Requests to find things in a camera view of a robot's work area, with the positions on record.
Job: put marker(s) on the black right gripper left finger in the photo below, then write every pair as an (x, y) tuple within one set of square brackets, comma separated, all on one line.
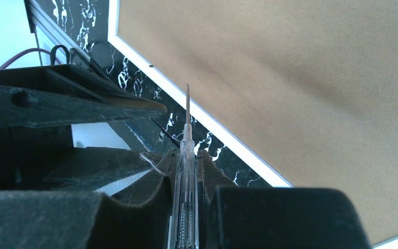
[(130, 213)]

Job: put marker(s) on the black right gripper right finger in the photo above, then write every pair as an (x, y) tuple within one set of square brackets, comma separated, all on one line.
[(273, 217)]

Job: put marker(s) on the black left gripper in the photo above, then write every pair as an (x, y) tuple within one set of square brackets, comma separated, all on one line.
[(39, 105)]

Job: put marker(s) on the clear tester screwdriver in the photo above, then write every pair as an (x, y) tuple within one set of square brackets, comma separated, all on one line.
[(184, 230)]

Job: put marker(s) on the white picture frame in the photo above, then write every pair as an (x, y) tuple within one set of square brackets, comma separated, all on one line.
[(311, 87)]

